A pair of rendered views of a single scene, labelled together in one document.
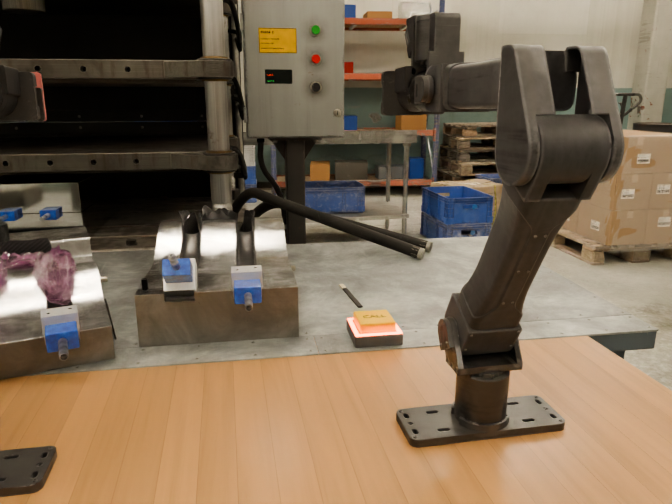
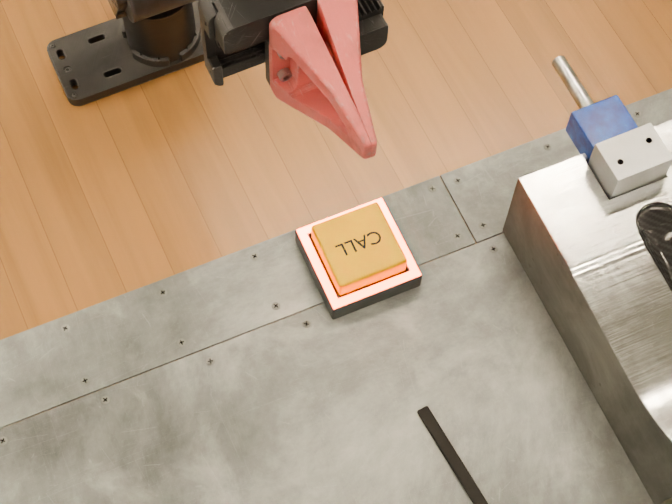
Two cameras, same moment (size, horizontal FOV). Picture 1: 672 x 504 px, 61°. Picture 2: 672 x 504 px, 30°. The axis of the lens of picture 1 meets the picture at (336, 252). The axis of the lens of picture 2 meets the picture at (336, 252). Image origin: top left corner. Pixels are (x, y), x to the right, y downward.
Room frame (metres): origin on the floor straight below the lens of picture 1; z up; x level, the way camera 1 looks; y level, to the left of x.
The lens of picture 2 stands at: (1.33, -0.21, 1.74)
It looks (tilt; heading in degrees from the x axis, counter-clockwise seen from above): 63 degrees down; 164
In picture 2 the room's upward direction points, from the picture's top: 3 degrees clockwise
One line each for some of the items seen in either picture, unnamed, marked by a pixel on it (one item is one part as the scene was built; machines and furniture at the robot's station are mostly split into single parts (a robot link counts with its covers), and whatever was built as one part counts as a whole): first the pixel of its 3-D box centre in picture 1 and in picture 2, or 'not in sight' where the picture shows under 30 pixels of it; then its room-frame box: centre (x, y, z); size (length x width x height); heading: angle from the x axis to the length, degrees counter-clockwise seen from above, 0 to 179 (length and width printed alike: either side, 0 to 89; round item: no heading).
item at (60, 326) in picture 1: (62, 339); not in sight; (0.76, 0.40, 0.86); 0.13 x 0.05 x 0.05; 27
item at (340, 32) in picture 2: not in sight; (310, 88); (0.97, -0.12, 1.20); 0.09 x 0.07 x 0.07; 11
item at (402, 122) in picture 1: (352, 101); not in sight; (7.21, -0.21, 1.14); 2.06 x 0.65 x 2.27; 96
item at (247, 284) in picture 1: (247, 293); (597, 121); (0.86, 0.14, 0.89); 0.13 x 0.05 x 0.05; 10
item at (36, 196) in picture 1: (58, 199); not in sight; (1.82, 0.90, 0.87); 0.50 x 0.27 x 0.17; 9
